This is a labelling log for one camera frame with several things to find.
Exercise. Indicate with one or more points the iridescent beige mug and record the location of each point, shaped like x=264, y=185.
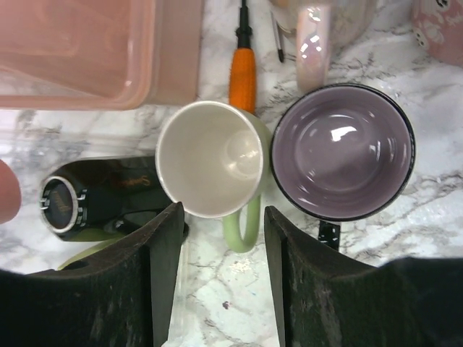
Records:
x=319, y=28

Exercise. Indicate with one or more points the salmon pink mug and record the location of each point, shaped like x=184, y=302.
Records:
x=10, y=194

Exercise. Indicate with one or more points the purple mug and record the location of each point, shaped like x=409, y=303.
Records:
x=342, y=153

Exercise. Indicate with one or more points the black mug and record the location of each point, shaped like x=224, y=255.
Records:
x=97, y=199

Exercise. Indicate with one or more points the pink ghost pattern mug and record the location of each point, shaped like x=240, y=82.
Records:
x=437, y=27

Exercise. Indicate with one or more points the translucent pink plastic toolbox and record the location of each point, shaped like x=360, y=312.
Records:
x=113, y=55

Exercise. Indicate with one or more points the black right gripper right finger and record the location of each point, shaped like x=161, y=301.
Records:
x=324, y=298

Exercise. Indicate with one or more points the orange black screwdriver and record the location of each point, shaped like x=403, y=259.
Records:
x=242, y=79

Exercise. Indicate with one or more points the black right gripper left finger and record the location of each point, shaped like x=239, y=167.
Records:
x=120, y=296

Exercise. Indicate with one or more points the light green round mug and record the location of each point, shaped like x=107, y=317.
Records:
x=215, y=159

